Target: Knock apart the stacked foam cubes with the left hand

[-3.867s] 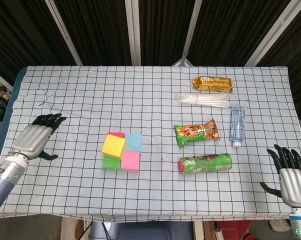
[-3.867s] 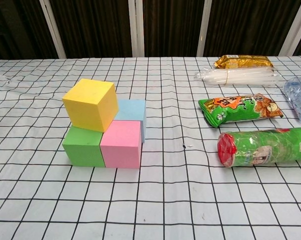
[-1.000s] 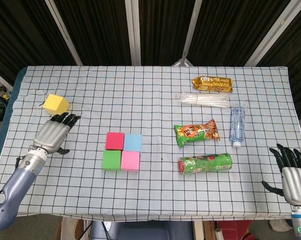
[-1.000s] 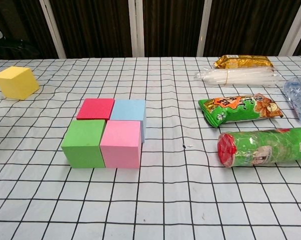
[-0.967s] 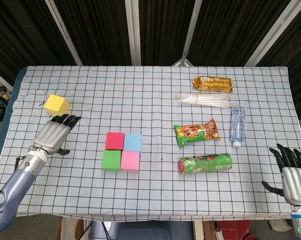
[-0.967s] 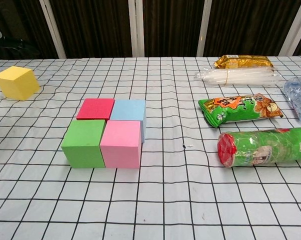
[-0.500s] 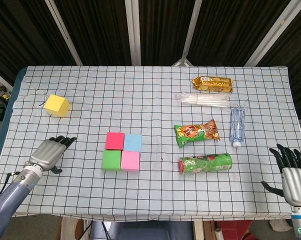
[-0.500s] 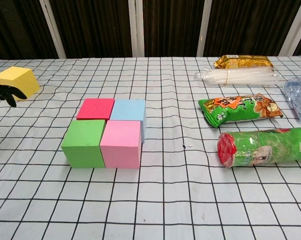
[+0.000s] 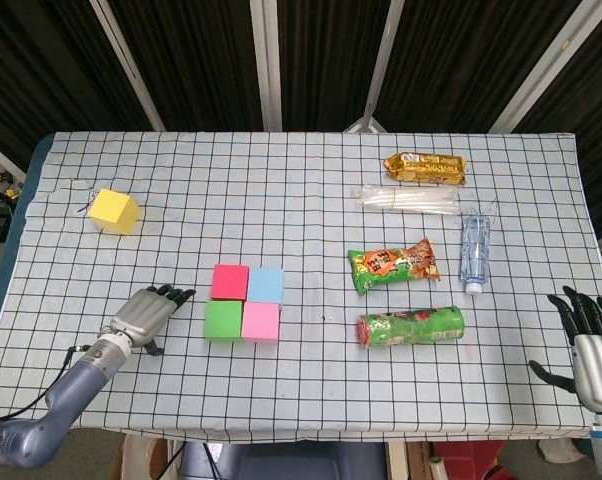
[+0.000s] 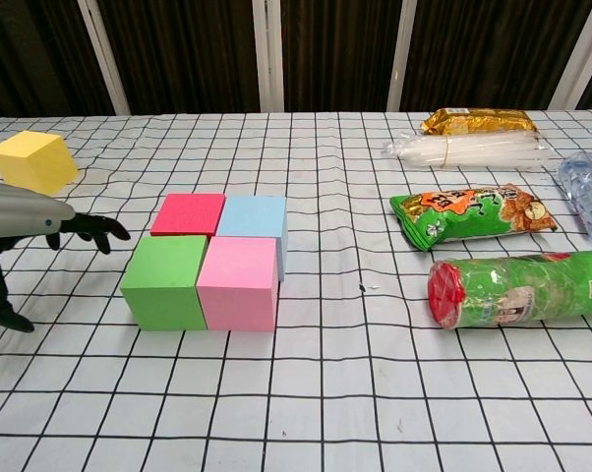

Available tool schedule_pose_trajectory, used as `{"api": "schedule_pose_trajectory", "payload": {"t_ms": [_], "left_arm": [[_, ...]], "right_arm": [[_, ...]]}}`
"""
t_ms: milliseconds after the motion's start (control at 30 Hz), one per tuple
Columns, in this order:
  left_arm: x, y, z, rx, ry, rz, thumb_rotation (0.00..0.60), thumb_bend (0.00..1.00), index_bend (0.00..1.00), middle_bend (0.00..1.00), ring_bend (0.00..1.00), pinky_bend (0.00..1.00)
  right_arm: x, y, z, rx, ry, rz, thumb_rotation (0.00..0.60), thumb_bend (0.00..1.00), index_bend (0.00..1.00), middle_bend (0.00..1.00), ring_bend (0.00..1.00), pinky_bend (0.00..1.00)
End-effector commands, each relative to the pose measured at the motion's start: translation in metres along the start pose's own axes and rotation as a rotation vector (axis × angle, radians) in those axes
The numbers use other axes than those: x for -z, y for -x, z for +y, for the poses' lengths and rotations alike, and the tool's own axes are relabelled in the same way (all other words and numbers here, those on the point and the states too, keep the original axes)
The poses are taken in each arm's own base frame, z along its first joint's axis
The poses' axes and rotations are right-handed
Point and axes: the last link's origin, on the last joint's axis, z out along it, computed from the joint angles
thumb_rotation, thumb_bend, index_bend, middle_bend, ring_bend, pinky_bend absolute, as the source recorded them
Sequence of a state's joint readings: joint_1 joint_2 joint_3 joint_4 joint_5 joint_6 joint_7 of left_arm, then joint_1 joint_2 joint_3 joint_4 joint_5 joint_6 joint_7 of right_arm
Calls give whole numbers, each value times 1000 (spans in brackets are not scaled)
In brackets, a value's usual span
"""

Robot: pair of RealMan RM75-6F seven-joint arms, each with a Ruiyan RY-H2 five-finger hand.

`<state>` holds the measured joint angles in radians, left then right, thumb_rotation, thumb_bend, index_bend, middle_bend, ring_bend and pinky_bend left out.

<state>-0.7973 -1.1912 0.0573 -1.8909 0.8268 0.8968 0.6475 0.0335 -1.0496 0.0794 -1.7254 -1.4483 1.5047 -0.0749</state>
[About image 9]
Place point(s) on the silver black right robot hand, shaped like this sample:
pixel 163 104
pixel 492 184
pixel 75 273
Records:
pixel 598 360

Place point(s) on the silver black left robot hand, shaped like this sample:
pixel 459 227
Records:
pixel 141 315

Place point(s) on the green foam cube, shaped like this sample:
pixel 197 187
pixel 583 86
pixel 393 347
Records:
pixel 223 321

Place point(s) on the red foam cube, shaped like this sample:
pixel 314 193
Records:
pixel 230 281

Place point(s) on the yellow foam cube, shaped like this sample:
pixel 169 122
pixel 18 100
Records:
pixel 112 207

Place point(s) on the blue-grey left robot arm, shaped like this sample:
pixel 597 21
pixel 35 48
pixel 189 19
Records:
pixel 76 385

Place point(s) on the pink foam cube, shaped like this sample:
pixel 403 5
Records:
pixel 261 322

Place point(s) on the light blue foam cube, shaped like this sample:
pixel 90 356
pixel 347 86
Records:
pixel 266 285

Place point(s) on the red box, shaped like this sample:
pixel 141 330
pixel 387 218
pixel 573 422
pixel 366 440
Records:
pixel 468 460

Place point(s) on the clear plastic water bottle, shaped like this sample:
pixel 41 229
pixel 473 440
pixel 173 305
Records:
pixel 475 250

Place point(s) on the white black-grid tablecloth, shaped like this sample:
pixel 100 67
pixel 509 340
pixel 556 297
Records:
pixel 301 390

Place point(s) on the green chips canister red lid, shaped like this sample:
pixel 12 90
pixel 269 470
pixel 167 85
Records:
pixel 411 327

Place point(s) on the green snack bag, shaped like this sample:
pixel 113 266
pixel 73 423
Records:
pixel 391 265

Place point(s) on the clear bag of white straws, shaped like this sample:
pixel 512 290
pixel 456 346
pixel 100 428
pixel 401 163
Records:
pixel 406 199

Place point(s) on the gold biscuit packet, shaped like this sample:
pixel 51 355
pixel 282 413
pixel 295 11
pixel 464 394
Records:
pixel 426 169

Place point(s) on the white frame post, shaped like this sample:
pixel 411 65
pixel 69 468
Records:
pixel 128 65
pixel 266 65
pixel 378 65
pixel 536 65

